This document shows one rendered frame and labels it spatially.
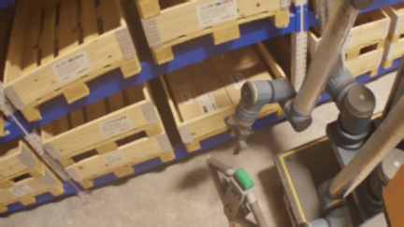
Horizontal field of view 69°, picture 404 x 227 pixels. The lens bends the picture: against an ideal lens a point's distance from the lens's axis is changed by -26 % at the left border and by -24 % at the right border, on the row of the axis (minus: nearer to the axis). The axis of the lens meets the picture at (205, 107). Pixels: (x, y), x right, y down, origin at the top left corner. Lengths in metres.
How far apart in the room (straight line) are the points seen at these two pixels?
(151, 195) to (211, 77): 1.03
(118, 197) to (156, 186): 0.35
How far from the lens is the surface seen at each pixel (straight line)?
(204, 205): 2.80
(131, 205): 2.94
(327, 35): 1.40
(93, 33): 2.18
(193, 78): 2.80
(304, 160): 2.53
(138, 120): 2.26
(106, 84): 2.08
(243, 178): 1.28
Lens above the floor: 2.58
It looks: 53 degrees down
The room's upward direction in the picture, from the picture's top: 14 degrees counter-clockwise
